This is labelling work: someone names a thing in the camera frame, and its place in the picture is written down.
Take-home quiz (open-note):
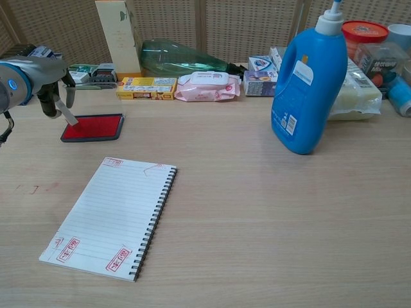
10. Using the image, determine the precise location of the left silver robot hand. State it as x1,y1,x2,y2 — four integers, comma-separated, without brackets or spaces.
30,58,77,119

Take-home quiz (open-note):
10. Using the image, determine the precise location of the white and red stamp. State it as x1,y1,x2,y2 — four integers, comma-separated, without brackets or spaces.
54,98,80,126

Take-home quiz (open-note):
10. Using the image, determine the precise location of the white lined spiral notebook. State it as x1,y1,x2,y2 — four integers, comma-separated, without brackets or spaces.
39,156,179,283

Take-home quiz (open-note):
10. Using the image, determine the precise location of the blue white toothpaste box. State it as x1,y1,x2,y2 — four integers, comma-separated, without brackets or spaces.
19,45,64,107

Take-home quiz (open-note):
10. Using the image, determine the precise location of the small white box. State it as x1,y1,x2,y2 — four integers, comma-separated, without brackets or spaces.
69,71,90,84

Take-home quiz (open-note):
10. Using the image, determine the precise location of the green white packet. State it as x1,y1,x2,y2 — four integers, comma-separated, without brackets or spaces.
69,64,99,73

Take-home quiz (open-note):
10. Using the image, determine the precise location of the red ink pad clear lid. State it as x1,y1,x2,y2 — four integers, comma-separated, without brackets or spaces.
60,81,125,143

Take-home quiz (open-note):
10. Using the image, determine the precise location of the tall beige yellow box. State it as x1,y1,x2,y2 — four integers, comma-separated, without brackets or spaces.
95,0,144,78

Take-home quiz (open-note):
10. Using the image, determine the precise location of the flat yellow box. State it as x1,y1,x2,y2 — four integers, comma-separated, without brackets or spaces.
116,76,178,101

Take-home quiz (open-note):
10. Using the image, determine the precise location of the green plastic bottle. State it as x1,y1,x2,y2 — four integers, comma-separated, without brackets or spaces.
140,38,248,78

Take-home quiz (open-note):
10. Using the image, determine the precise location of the pink wet wipes pack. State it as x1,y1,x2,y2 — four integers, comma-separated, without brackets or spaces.
174,71,241,103

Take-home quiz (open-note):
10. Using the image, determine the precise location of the wooden woven folding screen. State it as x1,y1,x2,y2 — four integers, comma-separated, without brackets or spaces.
0,0,411,70

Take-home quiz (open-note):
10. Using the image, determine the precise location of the small purple soap box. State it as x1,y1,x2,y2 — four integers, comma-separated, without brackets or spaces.
243,70,279,97

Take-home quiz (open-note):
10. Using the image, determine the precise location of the white blue soap box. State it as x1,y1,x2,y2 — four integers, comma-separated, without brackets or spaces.
248,55,277,73

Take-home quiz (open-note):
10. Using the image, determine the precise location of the multicolour tissue pack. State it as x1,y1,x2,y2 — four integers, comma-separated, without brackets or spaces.
268,46,285,73

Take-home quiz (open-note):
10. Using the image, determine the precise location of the blue detergent pump bottle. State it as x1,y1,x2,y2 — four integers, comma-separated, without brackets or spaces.
271,0,349,156

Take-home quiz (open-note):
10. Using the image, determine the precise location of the clear pack of sponges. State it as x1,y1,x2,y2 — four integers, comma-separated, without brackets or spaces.
327,57,383,121

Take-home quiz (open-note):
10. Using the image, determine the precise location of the orange lid jar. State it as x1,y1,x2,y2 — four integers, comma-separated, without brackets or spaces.
341,20,389,62

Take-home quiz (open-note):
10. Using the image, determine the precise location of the clear plastic snack box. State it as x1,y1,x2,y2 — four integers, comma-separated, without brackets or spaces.
356,42,410,88

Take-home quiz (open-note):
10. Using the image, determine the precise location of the blue tube can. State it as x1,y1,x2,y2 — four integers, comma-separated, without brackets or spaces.
387,75,411,118

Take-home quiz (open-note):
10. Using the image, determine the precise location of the light blue mug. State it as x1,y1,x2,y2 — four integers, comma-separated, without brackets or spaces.
387,24,411,52

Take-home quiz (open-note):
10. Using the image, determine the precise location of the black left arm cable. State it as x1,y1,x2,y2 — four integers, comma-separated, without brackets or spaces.
0,110,15,146

